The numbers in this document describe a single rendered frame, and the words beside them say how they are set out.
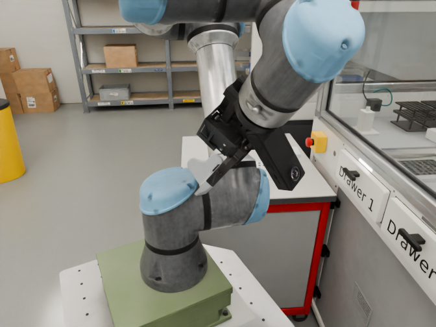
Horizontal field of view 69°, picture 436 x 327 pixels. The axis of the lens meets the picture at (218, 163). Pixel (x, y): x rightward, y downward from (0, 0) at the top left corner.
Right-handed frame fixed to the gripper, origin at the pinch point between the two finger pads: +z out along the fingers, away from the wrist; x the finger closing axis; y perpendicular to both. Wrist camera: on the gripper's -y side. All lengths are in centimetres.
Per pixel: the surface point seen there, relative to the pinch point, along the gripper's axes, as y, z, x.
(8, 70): 295, 351, -86
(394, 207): -40, 11, -33
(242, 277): -22.5, 29.3, 3.2
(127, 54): 200, 301, -198
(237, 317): -25.0, 22.8, 13.0
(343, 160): -28, 31, -53
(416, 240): -43.4, 3.8, -23.3
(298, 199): -27, 46, -38
